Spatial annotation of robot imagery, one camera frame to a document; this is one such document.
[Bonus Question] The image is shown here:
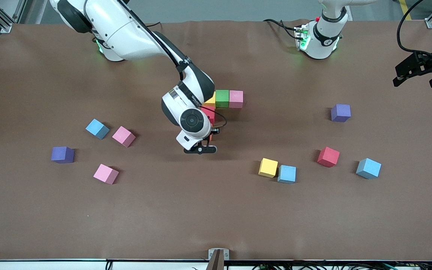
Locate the red foam cube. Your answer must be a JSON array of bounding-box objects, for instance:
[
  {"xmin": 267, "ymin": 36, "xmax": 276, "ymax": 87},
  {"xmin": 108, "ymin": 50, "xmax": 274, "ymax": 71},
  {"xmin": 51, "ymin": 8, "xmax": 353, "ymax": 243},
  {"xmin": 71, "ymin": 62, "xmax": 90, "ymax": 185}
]
[
  {"xmin": 202, "ymin": 106, "xmax": 216, "ymax": 124},
  {"xmin": 317, "ymin": 147, "xmax": 340, "ymax": 168}
]

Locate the green foam cube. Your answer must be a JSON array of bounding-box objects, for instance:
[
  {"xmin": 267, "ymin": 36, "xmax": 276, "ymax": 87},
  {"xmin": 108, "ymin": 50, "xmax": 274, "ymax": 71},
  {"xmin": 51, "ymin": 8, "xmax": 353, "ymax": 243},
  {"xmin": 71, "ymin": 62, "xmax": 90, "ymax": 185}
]
[{"xmin": 216, "ymin": 90, "xmax": 231, "ymax": 108}]

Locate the pink foam cube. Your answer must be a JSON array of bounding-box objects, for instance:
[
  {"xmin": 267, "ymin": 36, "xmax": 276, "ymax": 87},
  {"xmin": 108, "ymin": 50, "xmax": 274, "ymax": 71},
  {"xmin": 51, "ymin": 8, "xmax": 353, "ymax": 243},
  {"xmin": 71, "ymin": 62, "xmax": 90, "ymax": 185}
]
[
  {"xmin": 229, "ymin": 90, "xmax": 244, "ymax": 109},
  {"xmin": 112, "ymin": 126, "xmax": 136, "ymax": 148},
  {"xmin": 93, "ymin": 163, "xmax": 120, "ymax": 185}
]

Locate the purple foam cube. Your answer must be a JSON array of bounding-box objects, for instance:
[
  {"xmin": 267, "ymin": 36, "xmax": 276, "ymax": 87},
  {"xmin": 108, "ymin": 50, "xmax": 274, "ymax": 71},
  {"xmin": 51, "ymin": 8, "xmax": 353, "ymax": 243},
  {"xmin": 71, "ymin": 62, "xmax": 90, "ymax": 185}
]
[
  {"xmin": 51, "ymin": 146, "xmax": 75, "ymax": 164},
  {"xmin": 330, "ymin": 104, "xmax": 351, "ymax": 123}
]

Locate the brown table cover mat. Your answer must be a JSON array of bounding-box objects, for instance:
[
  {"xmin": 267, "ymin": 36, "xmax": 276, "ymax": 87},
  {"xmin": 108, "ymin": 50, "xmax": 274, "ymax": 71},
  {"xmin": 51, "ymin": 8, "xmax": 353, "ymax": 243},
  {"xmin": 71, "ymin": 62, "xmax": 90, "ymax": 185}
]
[{"xmin": 0, "ymin": 19, "xmax": 432, "ymax": 262}]

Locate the blue foam cube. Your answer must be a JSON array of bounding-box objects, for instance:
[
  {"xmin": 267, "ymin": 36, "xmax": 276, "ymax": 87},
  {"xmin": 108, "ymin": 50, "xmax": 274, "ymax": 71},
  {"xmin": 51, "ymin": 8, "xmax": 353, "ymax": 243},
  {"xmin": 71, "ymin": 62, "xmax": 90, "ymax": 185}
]
[
  {"xmin": 277, "ymin": 165, "xmax": 297, "ymax": 184},
  {"xmin": 85, "ymin": 119, "xmax": 110, "ymax": 140},
  {"xmin": 356, "ymin": 157, "xmax": 382, "ymax": 179}
]

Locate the black arm base cable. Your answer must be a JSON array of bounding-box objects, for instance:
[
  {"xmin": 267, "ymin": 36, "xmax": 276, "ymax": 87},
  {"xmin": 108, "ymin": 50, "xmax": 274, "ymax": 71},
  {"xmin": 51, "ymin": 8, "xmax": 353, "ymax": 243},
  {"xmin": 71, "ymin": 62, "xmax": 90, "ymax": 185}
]
[{"xmin": 263, "ymin": 18, "xmax": 300, "ymax": 38}]

